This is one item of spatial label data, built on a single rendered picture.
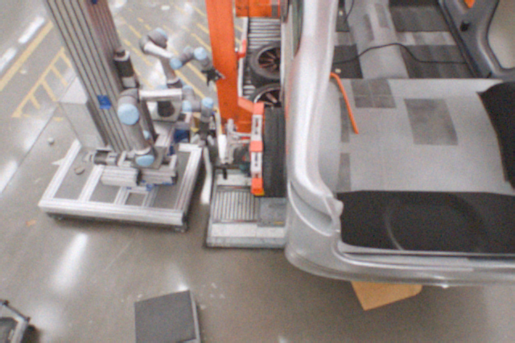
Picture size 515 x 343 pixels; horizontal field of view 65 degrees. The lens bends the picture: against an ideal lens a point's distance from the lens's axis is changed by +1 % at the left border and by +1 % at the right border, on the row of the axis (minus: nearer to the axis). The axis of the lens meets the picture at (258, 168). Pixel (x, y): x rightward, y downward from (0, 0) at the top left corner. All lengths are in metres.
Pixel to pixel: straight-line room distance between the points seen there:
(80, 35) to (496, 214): 2.77
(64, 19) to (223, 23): 0.96
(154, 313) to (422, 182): 2.02
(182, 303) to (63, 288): 1.12
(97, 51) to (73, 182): 1.57
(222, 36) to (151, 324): 2.02
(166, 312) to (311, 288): 1.14
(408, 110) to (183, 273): 2.17
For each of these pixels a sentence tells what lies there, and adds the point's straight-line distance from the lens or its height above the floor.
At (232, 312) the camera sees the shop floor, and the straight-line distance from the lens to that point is 3.27.
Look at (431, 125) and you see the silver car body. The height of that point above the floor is 1.04.
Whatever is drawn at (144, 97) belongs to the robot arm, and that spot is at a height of 1.41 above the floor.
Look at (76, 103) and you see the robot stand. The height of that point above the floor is 1.23.
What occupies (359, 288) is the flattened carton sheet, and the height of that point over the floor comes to 0.01.
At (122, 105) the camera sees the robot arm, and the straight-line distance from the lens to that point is 2.58.
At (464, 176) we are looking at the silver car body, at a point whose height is 0.93.
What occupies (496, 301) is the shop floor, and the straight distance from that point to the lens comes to 3.75.
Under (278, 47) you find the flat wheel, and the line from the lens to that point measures 4.61.
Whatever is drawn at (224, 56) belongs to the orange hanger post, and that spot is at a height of 1.35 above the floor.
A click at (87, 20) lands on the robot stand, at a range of 2.64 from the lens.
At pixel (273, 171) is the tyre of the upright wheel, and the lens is 2.68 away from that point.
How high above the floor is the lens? 3.08
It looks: 51 degrees down
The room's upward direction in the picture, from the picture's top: 1 degrees counter-clockwise
